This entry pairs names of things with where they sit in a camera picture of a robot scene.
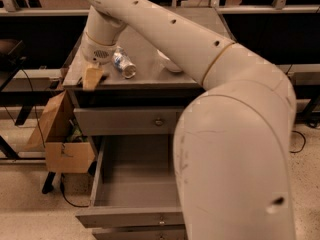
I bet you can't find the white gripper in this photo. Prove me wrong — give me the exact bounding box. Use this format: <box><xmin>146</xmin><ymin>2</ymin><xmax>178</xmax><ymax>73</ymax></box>
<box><xmin>80</xmin><ymin>34</ymin><xmax>116</xmax><ymax>91</ymax></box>

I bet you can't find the dark rxbar chocolate wrapper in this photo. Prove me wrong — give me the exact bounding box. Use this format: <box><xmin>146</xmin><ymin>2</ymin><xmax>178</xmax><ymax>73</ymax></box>
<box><xmin>77</xmin><ymin>72</ymin><xmax>110</xmax><ymax>86</ymax></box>

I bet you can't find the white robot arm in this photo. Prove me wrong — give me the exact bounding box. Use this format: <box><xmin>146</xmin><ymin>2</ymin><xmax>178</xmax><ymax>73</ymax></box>
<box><xmin>88</xmin><ymin>0</ymin><xmax>296</xmax><ymax>240</ymax></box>

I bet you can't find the grey top drawer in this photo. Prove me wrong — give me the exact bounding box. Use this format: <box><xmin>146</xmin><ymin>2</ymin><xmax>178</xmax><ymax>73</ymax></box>
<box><xmin>74</xmin><ymin>107</ymin><xmax>183</xmax><ymax>136</ymax></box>

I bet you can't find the grey open middle drawer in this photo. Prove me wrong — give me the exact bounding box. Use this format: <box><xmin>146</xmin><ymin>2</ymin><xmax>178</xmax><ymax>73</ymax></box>
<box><xmin>76</xmin><ymin>135</ymin><xmax>184</xmax><ymax>228</ymax></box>

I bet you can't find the grey drawer cabinet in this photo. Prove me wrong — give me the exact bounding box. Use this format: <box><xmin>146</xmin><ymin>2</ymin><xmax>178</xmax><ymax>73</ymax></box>
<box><xmin>62</xmin><ymin>7</ymin><xmax>234</xmax><ymax>240</ymax></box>

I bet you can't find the grey bottom drawer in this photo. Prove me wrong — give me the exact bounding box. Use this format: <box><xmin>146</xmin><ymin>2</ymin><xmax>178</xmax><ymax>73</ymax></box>
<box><xmin>92</xmin><ymin>225</ymin><xmax>188</xmax><ymax>240</ymax></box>

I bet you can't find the clear plastic water bottle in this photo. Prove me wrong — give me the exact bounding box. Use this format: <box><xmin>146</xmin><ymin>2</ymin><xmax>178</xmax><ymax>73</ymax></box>
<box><xmin>112</xmin><ymin>46</ymin><xmax>136</xmax><ymax>79</ymax></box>

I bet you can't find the grey side table left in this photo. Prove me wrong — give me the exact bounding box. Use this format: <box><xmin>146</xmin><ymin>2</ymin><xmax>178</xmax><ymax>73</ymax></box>
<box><xmin>0</xmin><ymin>38</ymin><xmax>68</xmax><ymax>195</ymax></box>

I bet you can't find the grey side table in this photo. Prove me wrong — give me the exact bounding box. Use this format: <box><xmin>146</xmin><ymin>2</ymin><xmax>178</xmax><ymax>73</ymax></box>
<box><xmin>287</xmin><ymin>64</ymin><xmax>320</xmax><ymax>122</ymax></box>
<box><xmin>0</xmin><ymin>38</ymin><xmax>68</xmax><ymax>195</ymax></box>

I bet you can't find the white ceramic bowl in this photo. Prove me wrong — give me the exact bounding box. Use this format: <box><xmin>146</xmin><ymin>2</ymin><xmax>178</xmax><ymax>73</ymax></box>
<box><xmin>157</xmin><ymin>50</ymin><xmax>182</xmax><ymax>73</ymax></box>

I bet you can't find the brown cardboard box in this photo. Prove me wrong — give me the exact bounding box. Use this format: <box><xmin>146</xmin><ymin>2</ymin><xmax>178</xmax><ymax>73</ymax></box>
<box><xmin>25</xmin><ymin>91</ymin><xmax>95</xmax><ymax>173</ymax></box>

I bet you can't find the grey side table right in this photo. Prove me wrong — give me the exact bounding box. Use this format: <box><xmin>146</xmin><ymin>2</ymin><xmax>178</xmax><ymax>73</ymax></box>
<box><xmin>287</xmin><ymin>64</ymin><xmax>320</xmax><ymax>122</ymax></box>

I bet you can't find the black cable on floor left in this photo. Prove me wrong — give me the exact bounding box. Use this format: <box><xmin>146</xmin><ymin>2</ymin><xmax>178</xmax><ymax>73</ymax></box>
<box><xmin>59</xmin><ymin>173</ymin><xmax>90</xmax><ymax>209</ymax></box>

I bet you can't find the black cable on floor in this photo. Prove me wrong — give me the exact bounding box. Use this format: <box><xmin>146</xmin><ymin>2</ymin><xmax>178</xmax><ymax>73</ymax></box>
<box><xmin>289</xmin><ymin>130</ymin><xmax>307</xmax><ymax>154</ymax></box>
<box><xmin>59</xmin><ymin>173</ymin><xmax>90</xmax><ymax>209</ymax></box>

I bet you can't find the black cable on floor right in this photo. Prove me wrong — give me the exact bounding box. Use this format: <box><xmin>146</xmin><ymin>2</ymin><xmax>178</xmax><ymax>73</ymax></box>
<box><xmin>289</xmin><ymin>130</ymin><xmax>307</xmax><ymax>154</ymax></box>

